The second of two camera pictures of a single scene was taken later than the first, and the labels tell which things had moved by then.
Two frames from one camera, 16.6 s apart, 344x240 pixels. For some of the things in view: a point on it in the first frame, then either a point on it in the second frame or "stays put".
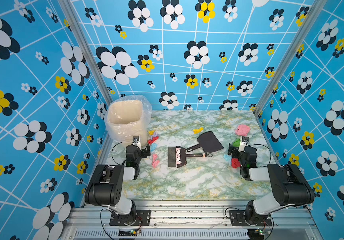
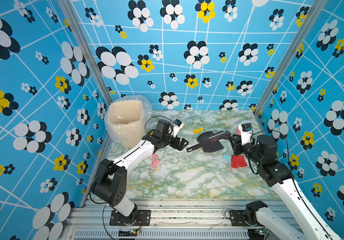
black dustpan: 208,141 stays put
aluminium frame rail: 190,220 stays put
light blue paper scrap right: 227,157 stays put
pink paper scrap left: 155,162 stays put
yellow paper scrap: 196,131 stays put
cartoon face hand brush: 177,156 to 220,134
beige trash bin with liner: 126,116 stays put
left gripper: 142,152 to 175,145
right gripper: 234,155 to 237,146
